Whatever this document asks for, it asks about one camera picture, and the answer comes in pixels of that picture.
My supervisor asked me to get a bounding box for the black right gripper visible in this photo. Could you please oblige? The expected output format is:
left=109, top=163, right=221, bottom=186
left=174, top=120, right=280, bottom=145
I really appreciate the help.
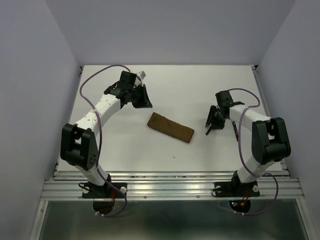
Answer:
left=203, top=104, right=226, bottom=130

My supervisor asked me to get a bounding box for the silver knife dark handle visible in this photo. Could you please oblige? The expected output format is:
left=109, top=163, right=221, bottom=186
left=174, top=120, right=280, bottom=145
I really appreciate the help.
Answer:
left=205, top=125, right=214, bottom=136

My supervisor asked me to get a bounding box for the brown cloth napkin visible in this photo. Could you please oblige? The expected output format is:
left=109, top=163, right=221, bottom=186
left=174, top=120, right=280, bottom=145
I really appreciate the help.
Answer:
left=147, top=112, right=195, bottom=144

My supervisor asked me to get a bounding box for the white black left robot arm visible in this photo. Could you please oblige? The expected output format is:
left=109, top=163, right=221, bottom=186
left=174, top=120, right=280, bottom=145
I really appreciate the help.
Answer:
left=60, top=71, right=153, bottom=199

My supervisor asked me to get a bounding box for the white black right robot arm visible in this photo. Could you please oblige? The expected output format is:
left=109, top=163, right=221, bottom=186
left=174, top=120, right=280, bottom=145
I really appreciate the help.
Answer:
left=205, top=90, right=291, bottom=198

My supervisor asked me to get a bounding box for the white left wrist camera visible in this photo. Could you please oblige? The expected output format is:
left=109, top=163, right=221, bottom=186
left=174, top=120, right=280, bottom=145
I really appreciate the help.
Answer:
left=136, top=71, right=146, bottom=81

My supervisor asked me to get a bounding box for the silver fork dark handle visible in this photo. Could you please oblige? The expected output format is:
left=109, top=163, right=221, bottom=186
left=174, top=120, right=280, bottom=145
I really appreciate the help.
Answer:
left=231, top=121, right=239, bottom=142

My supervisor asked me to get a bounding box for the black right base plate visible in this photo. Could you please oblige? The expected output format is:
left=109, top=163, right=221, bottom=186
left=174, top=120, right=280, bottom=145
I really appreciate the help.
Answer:
left=211, top=181, right=260, bottom=199

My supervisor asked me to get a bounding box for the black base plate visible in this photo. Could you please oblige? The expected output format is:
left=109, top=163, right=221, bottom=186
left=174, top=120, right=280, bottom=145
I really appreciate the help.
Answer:
left=211, top=181, right=260, bottom=199
left=78, top=182, right=127, bottom=199

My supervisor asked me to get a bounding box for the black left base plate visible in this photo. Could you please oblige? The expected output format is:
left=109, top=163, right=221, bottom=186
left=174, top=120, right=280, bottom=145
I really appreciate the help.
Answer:
left=78, top=182, right=127, bottom=199

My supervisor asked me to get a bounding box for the aluminium rail frame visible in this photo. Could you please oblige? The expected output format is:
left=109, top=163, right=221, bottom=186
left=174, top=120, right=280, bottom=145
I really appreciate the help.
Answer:
left=30, top=65, right=317, bottom=240

